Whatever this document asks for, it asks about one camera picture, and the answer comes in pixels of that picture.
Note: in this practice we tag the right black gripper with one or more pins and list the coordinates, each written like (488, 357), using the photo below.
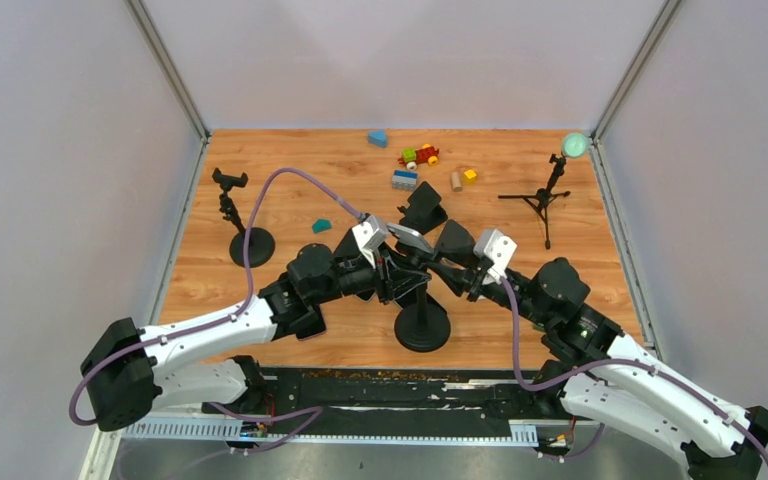
(470, 280)

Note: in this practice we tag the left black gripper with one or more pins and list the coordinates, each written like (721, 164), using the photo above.
(393, 281)

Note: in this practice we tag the tall black round-base stand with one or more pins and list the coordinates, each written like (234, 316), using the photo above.
(422, 325)

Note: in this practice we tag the black round-base clamp stand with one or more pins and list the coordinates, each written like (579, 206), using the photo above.
(257, 242)

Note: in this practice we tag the purple phone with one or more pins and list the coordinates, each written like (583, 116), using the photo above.
(311, 325)

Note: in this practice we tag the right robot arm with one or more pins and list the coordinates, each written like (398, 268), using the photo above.
(603, 374)

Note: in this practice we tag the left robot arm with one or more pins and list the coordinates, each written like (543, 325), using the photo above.
(130, 368)

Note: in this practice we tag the grey round phone stand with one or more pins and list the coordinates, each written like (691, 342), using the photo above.
(456, 244)

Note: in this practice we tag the black folding phone stand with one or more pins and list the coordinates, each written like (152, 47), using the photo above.
(424, 211)

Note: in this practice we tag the teal small block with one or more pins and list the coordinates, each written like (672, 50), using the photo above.
(321, 225)

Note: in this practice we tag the blue white block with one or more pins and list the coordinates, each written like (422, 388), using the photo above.
(404, 180)

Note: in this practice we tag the wooden cylinder block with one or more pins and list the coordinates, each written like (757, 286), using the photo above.
(456, 182)

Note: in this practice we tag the yellow small block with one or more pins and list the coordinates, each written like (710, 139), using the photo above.
(469, 177)

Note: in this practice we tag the black mini tripod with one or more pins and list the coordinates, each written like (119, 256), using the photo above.
(540, 201)

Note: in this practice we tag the blue triangular block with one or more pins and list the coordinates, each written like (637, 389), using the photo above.
(378, 138)

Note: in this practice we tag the green ball on tripod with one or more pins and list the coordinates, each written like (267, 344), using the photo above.
(575, 145)

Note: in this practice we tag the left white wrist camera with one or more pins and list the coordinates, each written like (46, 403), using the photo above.
(369, 234)

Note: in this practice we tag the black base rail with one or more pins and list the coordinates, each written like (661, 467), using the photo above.
(380, 406)

